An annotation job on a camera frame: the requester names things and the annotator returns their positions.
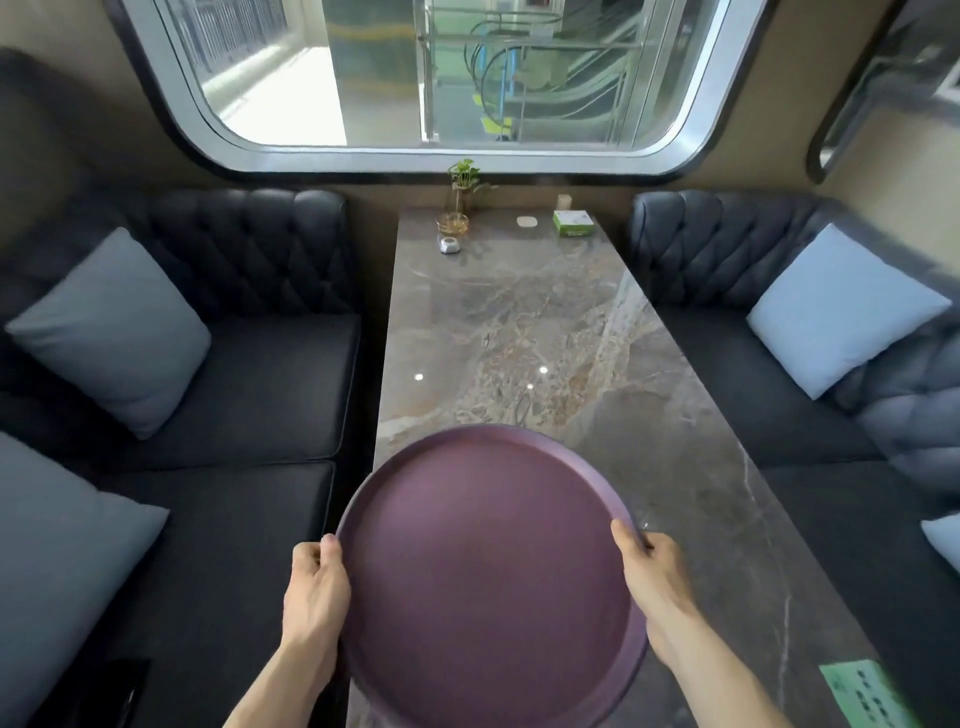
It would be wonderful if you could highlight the person's left forearm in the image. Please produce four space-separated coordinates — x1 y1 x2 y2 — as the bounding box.
222 633 340 728

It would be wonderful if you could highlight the person's right hand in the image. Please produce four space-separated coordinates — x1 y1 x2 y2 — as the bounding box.
610 519 703 671

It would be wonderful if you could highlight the dark tufted sofa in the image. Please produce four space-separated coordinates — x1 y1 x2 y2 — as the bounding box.
0 46 363 728
627 189 960 728

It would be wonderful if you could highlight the round purple tray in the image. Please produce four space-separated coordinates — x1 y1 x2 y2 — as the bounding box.
335 423 651 728

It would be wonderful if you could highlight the green table sticker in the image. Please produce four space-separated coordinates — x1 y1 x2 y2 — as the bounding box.
818 659 918 728

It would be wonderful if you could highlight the person's left hand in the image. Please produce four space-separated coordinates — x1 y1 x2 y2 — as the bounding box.
282 533 352 674

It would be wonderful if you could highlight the grey-blue cushion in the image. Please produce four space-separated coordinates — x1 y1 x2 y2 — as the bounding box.
0 431 171 728
4 226 213 441

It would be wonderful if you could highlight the glass vase with green plant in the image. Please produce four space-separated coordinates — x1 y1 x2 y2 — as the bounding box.
436 158 499 234

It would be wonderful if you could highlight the person's right forearm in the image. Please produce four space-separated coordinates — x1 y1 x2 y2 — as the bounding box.
651 600 796 728

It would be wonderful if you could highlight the rounded dark-framed window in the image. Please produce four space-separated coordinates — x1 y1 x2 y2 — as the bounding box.
805 0 960 186

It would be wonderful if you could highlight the light blue cushion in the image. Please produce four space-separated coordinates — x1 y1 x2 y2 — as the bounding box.
919 512 960 575
746 222 953 401

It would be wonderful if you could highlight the rounded silver-framed window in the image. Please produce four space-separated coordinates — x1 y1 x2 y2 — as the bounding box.
105 0 781 186

